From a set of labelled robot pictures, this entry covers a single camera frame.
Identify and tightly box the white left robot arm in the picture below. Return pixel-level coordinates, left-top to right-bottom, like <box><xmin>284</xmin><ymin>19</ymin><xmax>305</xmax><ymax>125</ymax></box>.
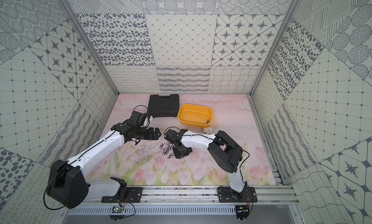
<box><xmin>43</xmin><ymin>111</ymin><xmax>161</xmax><ymax>209</ymax></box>

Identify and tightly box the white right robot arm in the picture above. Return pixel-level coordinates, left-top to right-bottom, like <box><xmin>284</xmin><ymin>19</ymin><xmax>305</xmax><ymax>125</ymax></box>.
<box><xmin>164</xmin><ymin>129</ymin><xmax>246</xmax><ymax>193</ymax></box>

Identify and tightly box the yellow plastic storage box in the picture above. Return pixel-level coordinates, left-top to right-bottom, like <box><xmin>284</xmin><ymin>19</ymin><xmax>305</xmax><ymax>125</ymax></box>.
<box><xmin>177</xmin><ymin>104</ymin><xmax>213</xmax><ymax>128</ymax></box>

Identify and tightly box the black plastic tool case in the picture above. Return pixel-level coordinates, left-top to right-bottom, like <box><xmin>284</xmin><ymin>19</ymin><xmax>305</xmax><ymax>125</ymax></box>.
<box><xmin>148</xmin><ymin>94</ymin><xmax>180</xmax><ymax>118</ymax></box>

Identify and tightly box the white pipe tee fitting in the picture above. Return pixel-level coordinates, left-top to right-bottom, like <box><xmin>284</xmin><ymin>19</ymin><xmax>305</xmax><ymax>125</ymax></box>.
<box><xmin>202</xmin><ymin>127</ymin><xmax>213</xmax><ymax>134</ymax></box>

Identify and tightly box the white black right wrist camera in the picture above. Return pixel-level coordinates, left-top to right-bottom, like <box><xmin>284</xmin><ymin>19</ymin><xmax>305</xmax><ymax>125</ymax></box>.
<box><xmin>164</xmin><ymin>129</ymin><xmax>188</xmax><ymax>144</ymax></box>

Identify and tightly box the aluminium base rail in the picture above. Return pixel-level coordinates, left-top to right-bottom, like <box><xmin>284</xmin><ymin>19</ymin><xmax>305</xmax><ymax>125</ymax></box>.
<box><xmin>78</xmin><ymin>185</ymin><xmax>300</xmax><ymax>206</ymax></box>

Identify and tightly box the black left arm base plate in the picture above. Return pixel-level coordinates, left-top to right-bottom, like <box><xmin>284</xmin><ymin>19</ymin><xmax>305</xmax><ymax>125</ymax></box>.
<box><xmin>101</xmin><ymin>177</ymin><xmax>143</xmax><ymax>203</ymax></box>

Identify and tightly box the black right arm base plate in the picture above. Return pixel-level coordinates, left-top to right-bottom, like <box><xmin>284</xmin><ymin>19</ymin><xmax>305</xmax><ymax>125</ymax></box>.
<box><xmin>217</xmin><ymin>184</ymin><xmax>258</xmax><ymax>203</ymax></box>

